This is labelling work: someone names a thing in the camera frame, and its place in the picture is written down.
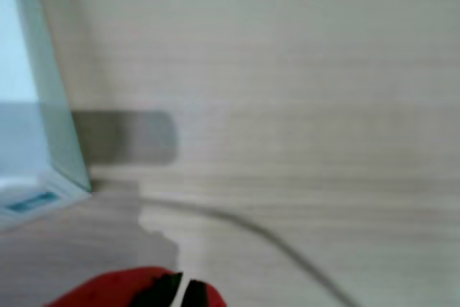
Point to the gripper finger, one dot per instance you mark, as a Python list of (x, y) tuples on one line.
[(205, 298), (108, 292)]

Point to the plain white box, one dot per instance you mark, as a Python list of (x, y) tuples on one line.
[(21, 69)]

